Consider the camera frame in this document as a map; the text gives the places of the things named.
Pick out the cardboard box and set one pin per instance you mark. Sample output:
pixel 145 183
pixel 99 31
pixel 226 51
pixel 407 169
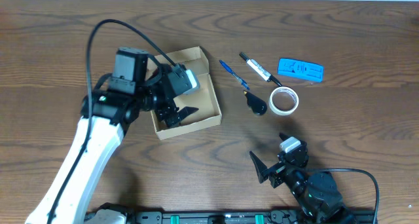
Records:
pixel 204 99

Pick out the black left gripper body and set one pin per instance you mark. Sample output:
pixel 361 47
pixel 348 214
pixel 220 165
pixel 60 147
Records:
pixel 164 111

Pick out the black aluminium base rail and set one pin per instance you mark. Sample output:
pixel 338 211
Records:
pixel 273 216

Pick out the green left clamp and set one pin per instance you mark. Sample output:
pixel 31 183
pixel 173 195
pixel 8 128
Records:
pixel 174 219

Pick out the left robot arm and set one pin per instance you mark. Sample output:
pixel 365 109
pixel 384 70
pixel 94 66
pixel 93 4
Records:
pixel 139 82

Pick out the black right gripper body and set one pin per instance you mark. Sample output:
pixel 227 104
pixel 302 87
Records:
pixel 278 174

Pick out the white masking tape roll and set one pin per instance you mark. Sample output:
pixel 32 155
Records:
pixel 283 101

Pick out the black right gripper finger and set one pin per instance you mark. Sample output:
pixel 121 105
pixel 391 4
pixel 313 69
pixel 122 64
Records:
pixel 283 136
pixel 260 167

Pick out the blue plastic case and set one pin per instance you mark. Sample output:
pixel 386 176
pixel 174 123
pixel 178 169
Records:
pixel 301 70

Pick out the green clamp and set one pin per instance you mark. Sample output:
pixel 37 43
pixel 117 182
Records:
pixel 174 219
pixel 259 219

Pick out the green right clamp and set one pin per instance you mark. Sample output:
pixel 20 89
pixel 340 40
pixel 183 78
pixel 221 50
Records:
pixel 259 219

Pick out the blue ballpoint pen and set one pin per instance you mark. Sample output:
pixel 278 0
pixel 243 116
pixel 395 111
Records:
pixel 238 78

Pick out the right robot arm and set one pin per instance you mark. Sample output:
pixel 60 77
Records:
pixel 316 192

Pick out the black and white marker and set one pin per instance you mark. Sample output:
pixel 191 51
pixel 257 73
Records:
pixel 259 69

